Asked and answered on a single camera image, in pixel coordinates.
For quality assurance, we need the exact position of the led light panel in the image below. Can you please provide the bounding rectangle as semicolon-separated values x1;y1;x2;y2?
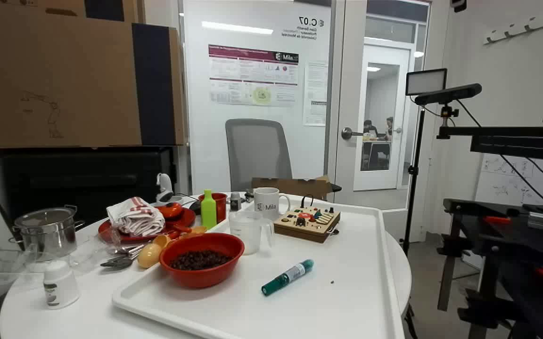
405;66;449;98

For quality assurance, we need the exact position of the white red cloth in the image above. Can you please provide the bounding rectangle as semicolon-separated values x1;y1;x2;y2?
106;194;168;240

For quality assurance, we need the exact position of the white plastic tray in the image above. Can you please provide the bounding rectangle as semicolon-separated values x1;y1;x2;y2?
111;202;407;339

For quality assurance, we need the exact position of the coffee beans pile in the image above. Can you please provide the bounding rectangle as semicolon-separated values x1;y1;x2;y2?
168;249;226;274

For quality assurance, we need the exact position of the white mug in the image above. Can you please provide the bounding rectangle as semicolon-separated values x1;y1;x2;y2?
251;185;292;223

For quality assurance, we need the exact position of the red toy pepper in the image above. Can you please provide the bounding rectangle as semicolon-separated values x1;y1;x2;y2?
156;202;188;223

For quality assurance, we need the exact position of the red plate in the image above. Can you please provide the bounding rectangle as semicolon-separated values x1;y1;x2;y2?
96;206;198;247

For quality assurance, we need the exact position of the black light stand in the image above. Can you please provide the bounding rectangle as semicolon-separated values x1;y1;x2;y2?
400;102;462;255

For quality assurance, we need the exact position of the black stereo camera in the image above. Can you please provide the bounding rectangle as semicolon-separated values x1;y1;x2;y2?
413;81;484;108

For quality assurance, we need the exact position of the wooden toy box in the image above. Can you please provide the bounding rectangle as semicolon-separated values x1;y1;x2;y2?
273;194;343;245

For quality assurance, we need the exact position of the grey office chair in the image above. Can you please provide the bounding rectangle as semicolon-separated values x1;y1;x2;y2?
224;117;294;196

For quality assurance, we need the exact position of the white coat hook rail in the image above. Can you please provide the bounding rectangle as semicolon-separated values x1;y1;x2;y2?
483;6;543;48

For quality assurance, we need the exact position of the steel pot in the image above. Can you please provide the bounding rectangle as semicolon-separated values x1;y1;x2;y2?
7;204;87;260

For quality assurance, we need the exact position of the green squeeze bottle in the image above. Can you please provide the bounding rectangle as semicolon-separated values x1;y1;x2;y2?
200;189;219;232

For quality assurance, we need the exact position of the red bowl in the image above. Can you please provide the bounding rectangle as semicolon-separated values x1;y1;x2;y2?
156;232;247;291

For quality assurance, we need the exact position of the white door with window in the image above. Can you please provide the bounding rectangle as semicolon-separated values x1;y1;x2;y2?
353;36;415;193

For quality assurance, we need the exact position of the large cardboard box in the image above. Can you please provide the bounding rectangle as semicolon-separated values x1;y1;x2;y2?
0;0;188;151

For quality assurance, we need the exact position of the black cabinet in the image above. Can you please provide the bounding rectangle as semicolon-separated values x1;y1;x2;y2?
0;145;177;228

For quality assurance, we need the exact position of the green white marker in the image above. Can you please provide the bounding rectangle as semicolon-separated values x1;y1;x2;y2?
260;258;317;298

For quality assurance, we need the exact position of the black metal rig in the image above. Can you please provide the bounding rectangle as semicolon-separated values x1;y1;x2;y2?
435;81;543;339

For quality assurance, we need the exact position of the red cup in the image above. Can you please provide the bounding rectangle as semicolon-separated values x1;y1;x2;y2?
198;191;230;226

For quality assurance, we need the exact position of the wall poster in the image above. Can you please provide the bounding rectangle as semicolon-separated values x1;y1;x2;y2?
205;44;302;110

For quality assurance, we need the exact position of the whiteboard with scribbles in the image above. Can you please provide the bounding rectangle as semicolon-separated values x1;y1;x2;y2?
473;153;543;210

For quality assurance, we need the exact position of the yellow plastic banana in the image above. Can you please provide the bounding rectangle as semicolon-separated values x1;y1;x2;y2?
136;232;173;272

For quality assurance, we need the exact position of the metal cutlery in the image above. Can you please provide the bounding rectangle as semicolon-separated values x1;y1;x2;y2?
98;243;147;274

